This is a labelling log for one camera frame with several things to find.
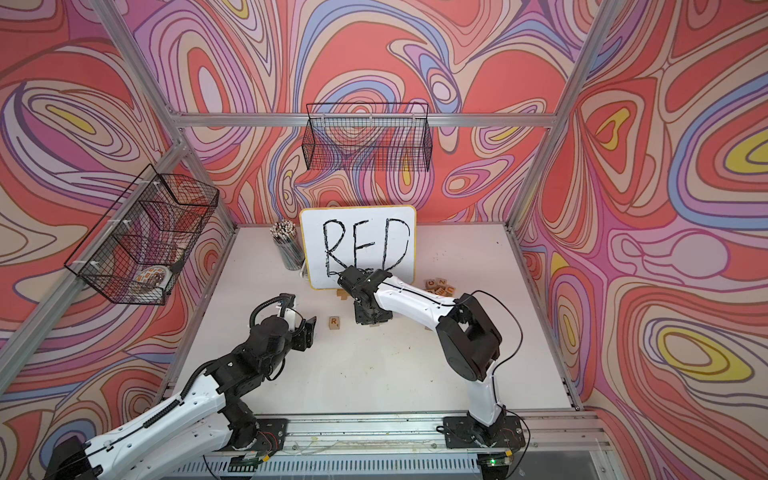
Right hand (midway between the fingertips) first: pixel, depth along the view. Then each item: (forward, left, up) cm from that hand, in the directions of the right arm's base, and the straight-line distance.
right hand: (374, 324), depth 87 cm
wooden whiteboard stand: (+12, +11, 0) cm, 16 cm away
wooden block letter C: (+15, -19, -3) cm, 25 cm away
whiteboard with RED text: (+20, +2, +16) cm, 26 cm away
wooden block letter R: (+2, +13, -2) cm, 13 cm away
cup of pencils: (+25, +27, +10) cm, 38 cm away
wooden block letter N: (+16, -23, -2) cm, 28 cm away
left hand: (-2, +17, +8) cm, 19 cm away
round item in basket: (+4, +52, +23) cm, 57 cm away
